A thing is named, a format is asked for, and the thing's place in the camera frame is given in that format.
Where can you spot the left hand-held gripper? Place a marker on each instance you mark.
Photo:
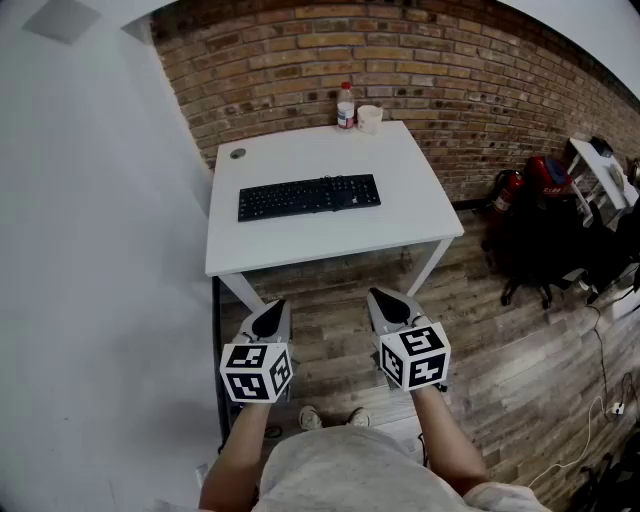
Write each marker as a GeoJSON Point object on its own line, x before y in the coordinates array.
{"type": "Point", "coordinates": [247, 372]}

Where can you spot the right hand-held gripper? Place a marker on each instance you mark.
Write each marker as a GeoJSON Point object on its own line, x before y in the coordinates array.
{"type": "Point", "coordinates": [417, 357]}

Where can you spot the black keyboard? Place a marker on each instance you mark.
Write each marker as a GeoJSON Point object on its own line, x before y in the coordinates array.
{"type": "Point", "coordinates": [300, 200]}

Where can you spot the person's right forearm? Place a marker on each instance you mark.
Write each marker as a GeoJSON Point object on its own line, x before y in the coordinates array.
{"type": "Point", "coordinates": [447, 440]}

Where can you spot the person's left forearm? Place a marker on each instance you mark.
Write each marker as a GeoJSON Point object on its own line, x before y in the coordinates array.
{"type": "Point", "coordinates": [235, 460]}

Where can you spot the white table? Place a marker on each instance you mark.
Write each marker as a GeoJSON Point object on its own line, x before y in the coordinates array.
{"type": "Point", "coordinates": [325, 240]}

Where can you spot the person's left white shoe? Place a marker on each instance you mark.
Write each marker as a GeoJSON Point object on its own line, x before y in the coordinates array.
{"type": "Point", "coordinates": [310, 419]}

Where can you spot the person's white shoe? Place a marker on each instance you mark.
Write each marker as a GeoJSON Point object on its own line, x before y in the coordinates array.
{"type": "Point", "coordinates": [310, 419]}
{"type": "Point", "coordinates": [360, 417]}

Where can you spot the person's right white shoe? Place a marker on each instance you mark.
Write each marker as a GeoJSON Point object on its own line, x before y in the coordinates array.
{"type": "Point", "coordinates": [360, 417]}

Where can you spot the black office chair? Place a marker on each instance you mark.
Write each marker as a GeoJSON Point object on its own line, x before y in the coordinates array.
{"type": "Point", "coordinates": [540, 250]}

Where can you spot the red fire extinguisher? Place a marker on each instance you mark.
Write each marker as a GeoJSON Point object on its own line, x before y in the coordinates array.
{"type": "Point", "coordinates": [506, 195]}

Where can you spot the person's grey shirt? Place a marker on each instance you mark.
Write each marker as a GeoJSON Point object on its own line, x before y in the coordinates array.
{"type": "Point", "coordinates": [350, 475]}

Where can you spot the white cup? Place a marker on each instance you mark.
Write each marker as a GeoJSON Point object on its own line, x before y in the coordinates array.
{"type": "Point", "coordinates": [369, 120]}

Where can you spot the plastic bottle with red cap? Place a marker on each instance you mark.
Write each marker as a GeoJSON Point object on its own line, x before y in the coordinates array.
{"type": "Point", "coordinates": [345, 107]}

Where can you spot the white power plug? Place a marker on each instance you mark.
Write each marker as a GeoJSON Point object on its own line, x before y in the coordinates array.
{"type": "Point", "coordinates": [618, 408]}

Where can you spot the black box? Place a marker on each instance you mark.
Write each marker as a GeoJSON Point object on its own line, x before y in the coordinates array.
{"type": "Point", "coordinates": [601, 146]}

